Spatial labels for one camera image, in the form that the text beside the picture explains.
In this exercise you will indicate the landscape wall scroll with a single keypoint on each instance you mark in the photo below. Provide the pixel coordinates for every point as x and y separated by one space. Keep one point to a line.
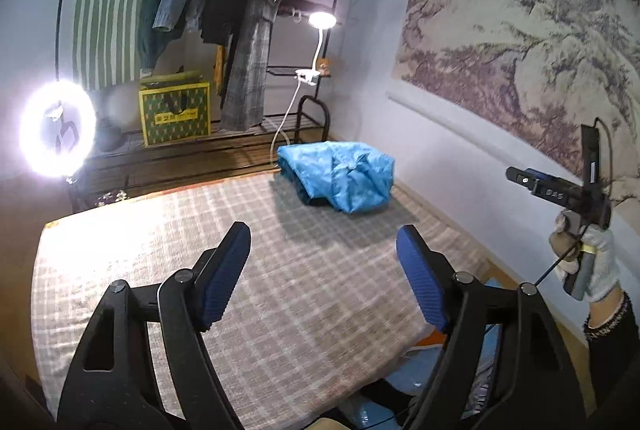
525 60

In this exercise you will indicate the person's right forearm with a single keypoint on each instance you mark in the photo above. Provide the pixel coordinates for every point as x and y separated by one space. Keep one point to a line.
617 370

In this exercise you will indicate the beige plaid blanket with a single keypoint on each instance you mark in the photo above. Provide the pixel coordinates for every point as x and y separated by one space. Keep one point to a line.
300 285

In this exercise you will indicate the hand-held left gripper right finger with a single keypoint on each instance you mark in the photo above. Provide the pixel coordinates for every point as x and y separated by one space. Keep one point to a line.
425 280

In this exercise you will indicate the blue pinstriped coat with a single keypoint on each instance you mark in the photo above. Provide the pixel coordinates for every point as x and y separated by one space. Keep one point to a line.
350 175

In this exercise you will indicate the grey plaid coat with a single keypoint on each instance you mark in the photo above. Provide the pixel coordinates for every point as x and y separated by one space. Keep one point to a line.
255 50

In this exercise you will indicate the black metal bed frame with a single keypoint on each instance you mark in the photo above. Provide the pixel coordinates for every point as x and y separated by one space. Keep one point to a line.
325 115

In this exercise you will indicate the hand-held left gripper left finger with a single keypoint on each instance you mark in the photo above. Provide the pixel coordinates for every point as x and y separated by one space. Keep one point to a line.
225 280

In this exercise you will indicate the yellow hanging cloth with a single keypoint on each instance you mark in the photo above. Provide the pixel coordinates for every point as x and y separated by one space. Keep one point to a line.
218 68

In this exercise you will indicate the small toy figurine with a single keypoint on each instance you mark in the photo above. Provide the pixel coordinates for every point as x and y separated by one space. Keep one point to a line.
325 68

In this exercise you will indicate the white clip lamp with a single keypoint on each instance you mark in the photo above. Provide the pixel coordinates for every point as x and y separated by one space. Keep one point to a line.
320 20

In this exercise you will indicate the person's right hand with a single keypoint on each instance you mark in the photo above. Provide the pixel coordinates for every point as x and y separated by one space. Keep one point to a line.
605 265

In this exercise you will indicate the green striped wall hanging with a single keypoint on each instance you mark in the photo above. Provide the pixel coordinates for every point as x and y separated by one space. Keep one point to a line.
107 20

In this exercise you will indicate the grey pot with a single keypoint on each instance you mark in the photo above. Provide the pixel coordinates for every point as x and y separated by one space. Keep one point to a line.
107 138

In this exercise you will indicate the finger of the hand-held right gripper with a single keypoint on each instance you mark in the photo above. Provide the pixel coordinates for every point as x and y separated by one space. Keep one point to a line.
522 176

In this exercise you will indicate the yellow green patterned bag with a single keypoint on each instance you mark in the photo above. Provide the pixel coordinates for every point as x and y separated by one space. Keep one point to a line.
175 115

